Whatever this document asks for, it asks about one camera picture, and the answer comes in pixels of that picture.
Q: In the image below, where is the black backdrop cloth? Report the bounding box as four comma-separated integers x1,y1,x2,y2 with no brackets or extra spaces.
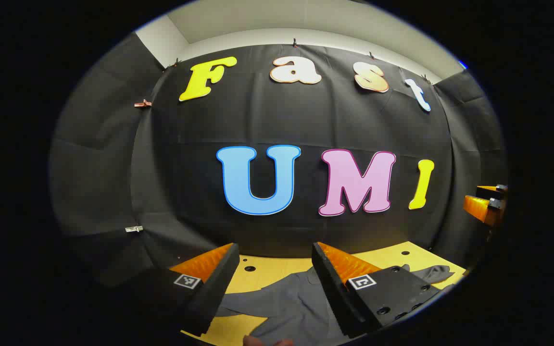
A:
49,31,508,289

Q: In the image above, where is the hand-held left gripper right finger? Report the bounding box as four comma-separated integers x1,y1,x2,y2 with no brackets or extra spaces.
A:
312,242,444,339

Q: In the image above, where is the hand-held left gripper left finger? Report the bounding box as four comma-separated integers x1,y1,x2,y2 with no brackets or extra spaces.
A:
116,243,240,338

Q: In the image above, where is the grey collared shirt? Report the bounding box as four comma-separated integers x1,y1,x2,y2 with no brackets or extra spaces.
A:
214,263,455,346

